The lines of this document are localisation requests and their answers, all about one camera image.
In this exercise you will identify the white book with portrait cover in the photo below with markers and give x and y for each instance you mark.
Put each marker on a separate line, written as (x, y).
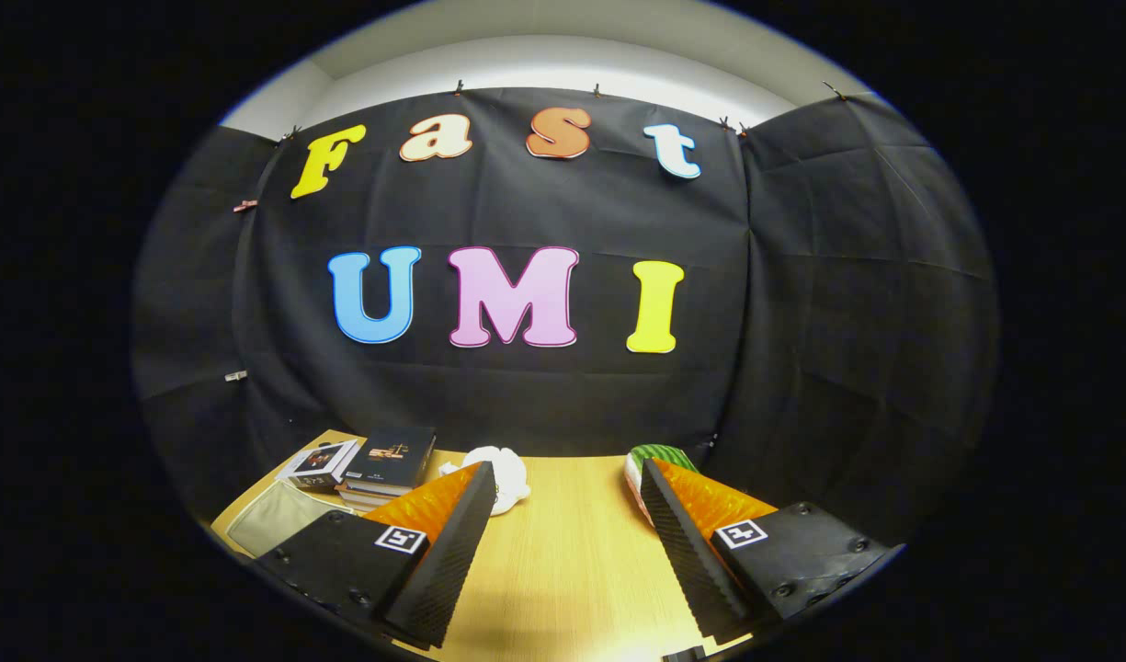
(319, 464)

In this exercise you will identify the brown book stack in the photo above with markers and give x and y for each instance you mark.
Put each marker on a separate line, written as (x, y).
(360, 498)

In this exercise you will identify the watermelon slice plush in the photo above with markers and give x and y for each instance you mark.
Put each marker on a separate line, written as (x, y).
(638, 478)

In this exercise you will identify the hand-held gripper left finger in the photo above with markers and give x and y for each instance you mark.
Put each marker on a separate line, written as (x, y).
(452, 552)

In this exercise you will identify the dark book with gold print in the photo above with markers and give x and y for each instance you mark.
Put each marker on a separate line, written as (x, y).
(392, 455)

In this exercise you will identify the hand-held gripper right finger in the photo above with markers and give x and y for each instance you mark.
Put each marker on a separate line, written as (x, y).
(687, 552)

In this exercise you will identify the cream fabric storage box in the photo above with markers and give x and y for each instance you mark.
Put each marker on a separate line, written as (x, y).
(273, 519)

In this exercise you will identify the white plush toy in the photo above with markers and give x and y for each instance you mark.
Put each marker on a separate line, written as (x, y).
(512, 473)

